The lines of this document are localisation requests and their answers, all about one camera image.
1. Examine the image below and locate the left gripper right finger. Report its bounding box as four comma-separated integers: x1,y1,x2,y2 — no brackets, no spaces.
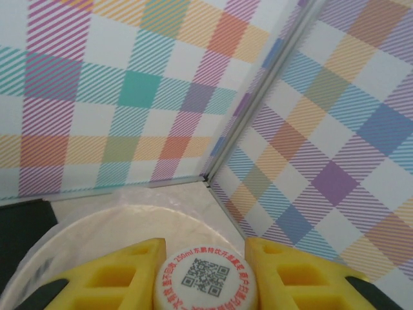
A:
245,238,380,310

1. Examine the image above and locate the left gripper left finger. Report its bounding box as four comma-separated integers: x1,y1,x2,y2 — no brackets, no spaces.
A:
43,237,167,310

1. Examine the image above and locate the orange drink bottle white cap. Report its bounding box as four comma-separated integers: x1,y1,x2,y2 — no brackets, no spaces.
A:
152,247,261,310

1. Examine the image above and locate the beige round bin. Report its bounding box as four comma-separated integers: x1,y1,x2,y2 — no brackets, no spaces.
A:
9,206,246,310

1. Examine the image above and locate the black ribbed case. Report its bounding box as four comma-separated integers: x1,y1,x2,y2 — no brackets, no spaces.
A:
0,198,59,269

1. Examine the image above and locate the aluminium frame post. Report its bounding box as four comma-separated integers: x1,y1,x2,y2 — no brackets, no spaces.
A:
201,0,319,190

